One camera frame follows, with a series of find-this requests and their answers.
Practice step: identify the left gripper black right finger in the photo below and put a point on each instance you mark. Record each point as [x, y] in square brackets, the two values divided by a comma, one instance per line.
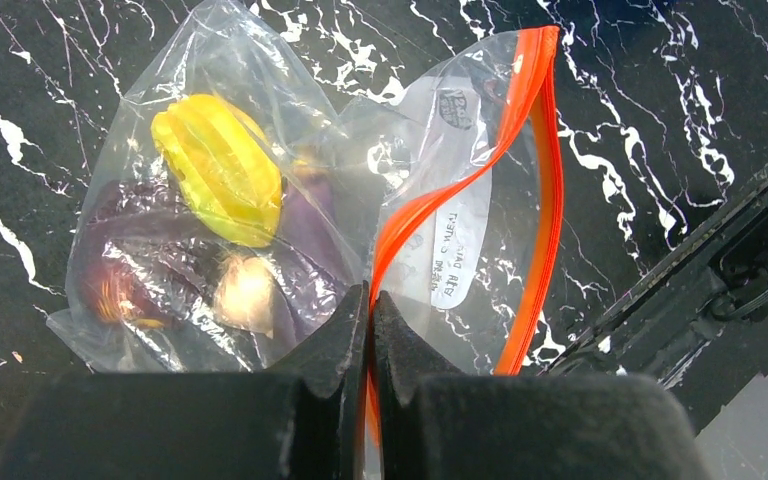
[530, 430]

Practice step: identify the dark red toy plum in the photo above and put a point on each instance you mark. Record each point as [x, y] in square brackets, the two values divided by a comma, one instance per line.
[112, 292]

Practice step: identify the white toy garlic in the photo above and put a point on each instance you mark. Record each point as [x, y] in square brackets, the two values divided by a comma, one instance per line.
[244, 294]

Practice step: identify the black marbled table mat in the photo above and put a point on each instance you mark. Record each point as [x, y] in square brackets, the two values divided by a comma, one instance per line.
[663, 118]

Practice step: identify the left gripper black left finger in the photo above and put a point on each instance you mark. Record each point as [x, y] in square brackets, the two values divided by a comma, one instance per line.
[301, 418]

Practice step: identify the purple toy eggplant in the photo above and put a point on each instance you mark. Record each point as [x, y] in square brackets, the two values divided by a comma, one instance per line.
[148, 226]

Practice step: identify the clear zip bag orange zipper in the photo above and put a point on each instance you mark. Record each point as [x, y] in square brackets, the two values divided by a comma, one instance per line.
[450, 200]

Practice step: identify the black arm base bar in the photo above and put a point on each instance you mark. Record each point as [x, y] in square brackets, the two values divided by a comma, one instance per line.
[699, 326]

